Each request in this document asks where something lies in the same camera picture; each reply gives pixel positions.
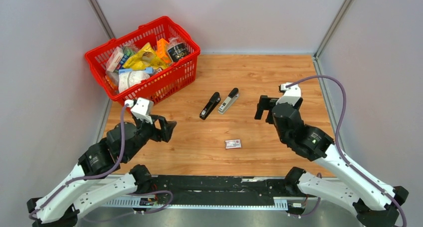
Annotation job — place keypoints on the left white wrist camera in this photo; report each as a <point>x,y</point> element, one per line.
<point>140,109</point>

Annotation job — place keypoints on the black labelled package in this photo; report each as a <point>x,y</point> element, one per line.
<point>177,51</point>

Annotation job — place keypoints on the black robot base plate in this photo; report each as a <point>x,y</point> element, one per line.
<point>221,192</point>

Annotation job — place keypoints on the white red staple box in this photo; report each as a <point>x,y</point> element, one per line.
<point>233,144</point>

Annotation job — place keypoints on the white pink box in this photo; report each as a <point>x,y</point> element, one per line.
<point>114,59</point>

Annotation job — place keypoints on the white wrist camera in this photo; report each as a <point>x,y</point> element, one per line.
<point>140,109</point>
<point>291,93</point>

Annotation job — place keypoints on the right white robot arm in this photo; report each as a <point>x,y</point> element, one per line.
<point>373,202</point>

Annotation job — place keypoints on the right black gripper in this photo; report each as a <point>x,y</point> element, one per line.
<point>265,104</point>

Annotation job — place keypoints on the yellow snack bag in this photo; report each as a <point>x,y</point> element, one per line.
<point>145,57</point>

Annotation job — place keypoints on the red plastic shopping basket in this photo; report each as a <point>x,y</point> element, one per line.
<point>160,86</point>

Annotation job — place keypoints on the black and grey stapler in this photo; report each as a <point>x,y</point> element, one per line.
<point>231,98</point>

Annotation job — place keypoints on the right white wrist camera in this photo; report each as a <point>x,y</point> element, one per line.
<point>291,93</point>

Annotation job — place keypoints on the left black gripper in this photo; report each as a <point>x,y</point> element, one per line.
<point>167,127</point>

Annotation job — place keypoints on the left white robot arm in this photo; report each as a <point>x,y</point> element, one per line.
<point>72,199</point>

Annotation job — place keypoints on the orange box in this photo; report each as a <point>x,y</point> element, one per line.
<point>162,51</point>

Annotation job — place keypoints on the white round package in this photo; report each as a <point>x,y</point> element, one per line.
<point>131,78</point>

